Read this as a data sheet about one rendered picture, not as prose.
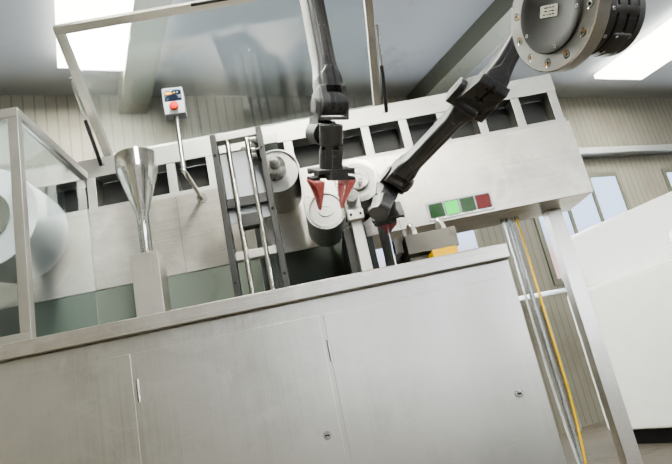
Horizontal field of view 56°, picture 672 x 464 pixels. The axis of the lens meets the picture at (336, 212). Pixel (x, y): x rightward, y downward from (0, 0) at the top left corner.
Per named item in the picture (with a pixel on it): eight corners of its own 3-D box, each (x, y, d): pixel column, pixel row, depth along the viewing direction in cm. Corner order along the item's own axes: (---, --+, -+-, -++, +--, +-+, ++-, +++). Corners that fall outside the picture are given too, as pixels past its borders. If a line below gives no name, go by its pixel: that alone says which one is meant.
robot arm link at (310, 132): (315, 95, 145) (349, 96, 148) (297, 95, 155) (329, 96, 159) (315, 147, 147) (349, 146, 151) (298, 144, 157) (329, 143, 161)
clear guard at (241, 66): (62, 32, 213) (63, 31, 214) (111, 156, 243) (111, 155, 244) (363, -20, 220) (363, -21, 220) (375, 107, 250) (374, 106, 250)
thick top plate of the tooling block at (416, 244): (408, 254, 191) (404, 235, 193) (396, 279, 230) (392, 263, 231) (459, 244, 192) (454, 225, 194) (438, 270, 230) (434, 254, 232)
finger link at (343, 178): (318, 207, 156) (318, 169, 154) (344, 205, 158) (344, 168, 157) (329, 211, 149) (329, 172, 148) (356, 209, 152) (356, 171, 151)
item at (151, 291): (128, 339, 191) (109, 168, 207) (141, 343, 204) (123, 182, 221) (173, 329, 192) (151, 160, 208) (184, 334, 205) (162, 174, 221)
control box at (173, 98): (164, 112, 208) (160, 86, 211) (167, 121, 214) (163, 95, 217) (185, 110, 209) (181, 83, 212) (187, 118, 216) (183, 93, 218)
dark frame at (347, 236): (355, 290, 192) (342, 228, 197) (352, 306, 223) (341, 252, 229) (379, 285, 192) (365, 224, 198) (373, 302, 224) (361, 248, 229)
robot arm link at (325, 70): (286, -53, 153) (327, -49, 157) (279, -38, 158) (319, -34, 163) (316, 109, 143) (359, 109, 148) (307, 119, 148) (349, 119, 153)
